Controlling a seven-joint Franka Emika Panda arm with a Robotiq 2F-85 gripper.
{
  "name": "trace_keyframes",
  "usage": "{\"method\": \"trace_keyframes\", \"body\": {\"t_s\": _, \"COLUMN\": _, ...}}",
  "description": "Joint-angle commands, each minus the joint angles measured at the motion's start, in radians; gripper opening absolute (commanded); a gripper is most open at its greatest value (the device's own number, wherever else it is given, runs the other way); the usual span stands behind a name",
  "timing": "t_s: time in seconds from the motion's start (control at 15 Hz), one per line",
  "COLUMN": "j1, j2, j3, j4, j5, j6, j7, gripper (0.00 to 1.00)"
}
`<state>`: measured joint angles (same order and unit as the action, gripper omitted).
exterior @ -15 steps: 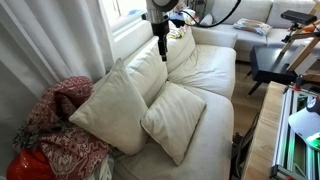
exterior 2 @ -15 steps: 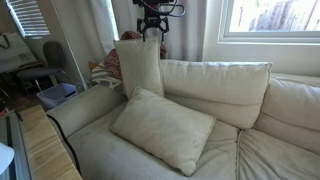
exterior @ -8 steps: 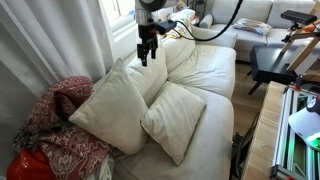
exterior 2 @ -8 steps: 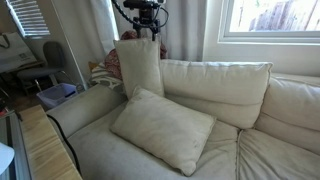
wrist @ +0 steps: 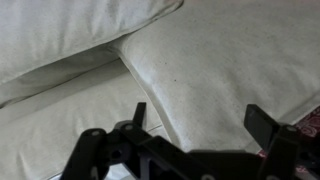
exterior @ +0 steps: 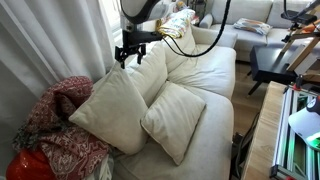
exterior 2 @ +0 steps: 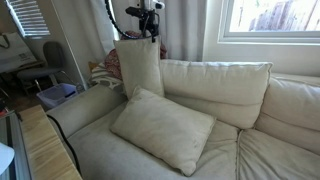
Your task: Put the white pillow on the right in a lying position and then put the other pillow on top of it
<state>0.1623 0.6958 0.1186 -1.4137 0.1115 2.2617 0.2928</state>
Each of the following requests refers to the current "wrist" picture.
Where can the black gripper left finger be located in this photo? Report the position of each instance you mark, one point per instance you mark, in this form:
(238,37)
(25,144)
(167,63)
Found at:
(90,153)

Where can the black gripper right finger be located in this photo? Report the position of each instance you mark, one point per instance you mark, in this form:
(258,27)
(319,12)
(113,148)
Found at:
(280,150)

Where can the cream white throw pillow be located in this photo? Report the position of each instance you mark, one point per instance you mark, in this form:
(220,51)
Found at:
(226,66)
(66,26)

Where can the red patterned blanket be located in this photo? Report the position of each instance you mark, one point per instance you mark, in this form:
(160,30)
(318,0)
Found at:
(311,123)

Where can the cream sofa back cushion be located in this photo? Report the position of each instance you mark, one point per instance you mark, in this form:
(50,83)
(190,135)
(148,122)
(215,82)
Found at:
(50,133)

